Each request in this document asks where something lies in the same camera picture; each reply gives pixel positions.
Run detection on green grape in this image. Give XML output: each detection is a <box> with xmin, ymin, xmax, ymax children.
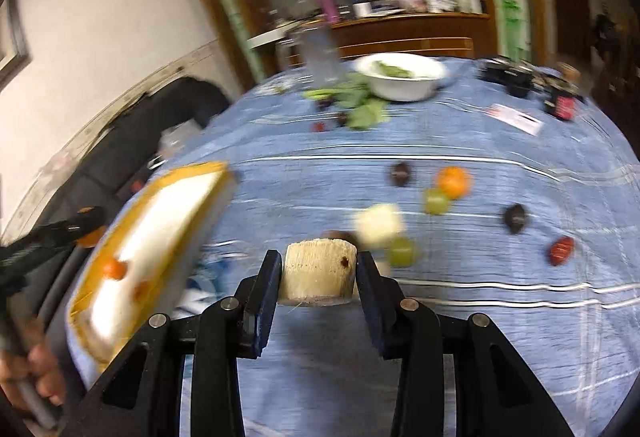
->
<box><xmin>423</xmin><ymin>188</ymin><xmax>450</xmax><ymax>215</ymax></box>
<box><xmin>387</xmin><ymin>237</ymin><xmax>419</xmax><ymax>268</ymax></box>

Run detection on large sugarcane chunk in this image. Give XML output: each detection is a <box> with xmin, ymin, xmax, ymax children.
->
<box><xmin>278</xmin><ymin>239</ymin><xmax>357</xmax><ymax>307</ymax></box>

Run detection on yellow rimmed foam tray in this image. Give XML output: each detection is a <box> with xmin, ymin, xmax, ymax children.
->
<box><xmin>67</xmin><ymin>162</ymin><xmax>236</xmax><ymax>369</ymax></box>

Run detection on mandarin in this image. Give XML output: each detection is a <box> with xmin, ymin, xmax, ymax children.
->
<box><xmin>435</xmin><ymin>166</ymin><xmax>473</xmax><ymax>200</ymax></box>

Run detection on dark wrinkled passion fruit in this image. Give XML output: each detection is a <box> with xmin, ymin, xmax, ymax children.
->
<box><xmin>502</xmin><ymin>204</ymin><xmax>528</xmax><ymax>235</ymax></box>

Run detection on red jujube date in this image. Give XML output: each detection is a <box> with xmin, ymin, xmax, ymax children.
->
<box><xmin>548</xmin><ymin>237</ymin><xmax>575</xmax><ymax>266</ymax></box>

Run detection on orange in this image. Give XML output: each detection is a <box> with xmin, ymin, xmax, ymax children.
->
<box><xmin>102</xmin><ymin>257</ymin><xmax>128</xmax><ymax>281</ymax></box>

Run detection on small brown orange fruit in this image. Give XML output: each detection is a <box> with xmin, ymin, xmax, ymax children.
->
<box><xmin>132</xmin><ymin>281</ymin><xmax>150</xmax><ymax>304</ymax></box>

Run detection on person's left hand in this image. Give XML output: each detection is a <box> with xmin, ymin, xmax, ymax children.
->
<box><xmin>1</xmin><ymin>318</ymin><xmax>66</xmax><ymax>414</ymax></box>

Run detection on dark purple plum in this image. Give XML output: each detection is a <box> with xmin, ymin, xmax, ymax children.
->
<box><xmin>390</xmin><ymin>162</ymin><xmax>412</xmax><ymax>186</ymax></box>

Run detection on black leather sofa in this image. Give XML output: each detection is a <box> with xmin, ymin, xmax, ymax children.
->
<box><xmin>29</xmin><ymin>76</ymin><xmax>237</xmax><ymax>318</ymax></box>

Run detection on blue plaid tablecloth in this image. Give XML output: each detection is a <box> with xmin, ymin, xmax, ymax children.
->
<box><xmin>172</xmin><ymin>60</ymin><xmax>639</xmax><ymax>436</ymax></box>

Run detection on clear plastic bag on sofa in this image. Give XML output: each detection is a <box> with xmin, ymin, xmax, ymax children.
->
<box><xmin>157</xmin><ymin>119</ymin><xmax>202</xmax><ymax>160</ymax></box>

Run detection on dark grape leaves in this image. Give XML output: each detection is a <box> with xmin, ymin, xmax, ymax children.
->
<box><xmin>335</xmin><ymin>112</ymin><xmax>349</xmax><ymax>127</ymax></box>
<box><xmin>317</xmin><ymin>97</ymin><xmax>334</xmax><ymax>112</ymax></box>

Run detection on green vegetable leaves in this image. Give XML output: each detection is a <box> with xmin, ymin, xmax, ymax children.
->
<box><xmin>303</xmin><ymin>72</ymin><xmax>390</xmax><ymax>131</ymax></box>

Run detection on white bowl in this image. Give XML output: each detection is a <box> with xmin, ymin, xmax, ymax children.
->
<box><xmin>352</xmin><ymin>52</ymin><xmax>449</xmax><ymax>102</ymax></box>

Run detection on white instruction leaflet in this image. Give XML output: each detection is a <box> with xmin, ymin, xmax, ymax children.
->
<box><xmin>486</xmin><ymin>103</ymin><xmax>544</xmax><ymax>136</ymax></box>

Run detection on clear plastic pitcher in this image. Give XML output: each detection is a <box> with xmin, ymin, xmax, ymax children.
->
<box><xmin>276</xmin><ymin>23</ymin><xmax>346</xmax><ymax>88</ymax></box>

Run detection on black charger device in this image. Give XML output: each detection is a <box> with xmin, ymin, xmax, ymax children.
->
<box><xmin>480</xmin><ymin>56</ymin><xmax>534</xmax><ymax>99</ymax></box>

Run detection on black red cylindrical device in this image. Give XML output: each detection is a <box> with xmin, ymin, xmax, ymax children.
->
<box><xmin>544</xmin><ymin>87</ymin><xmax>582</xmax><ymax>122</ymax></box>

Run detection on wooden cabinet counter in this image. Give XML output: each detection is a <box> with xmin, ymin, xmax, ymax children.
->
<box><xmin>278</xmin><ymin>12</ymin><xmax>494</xmax><ymax>68</ymax></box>

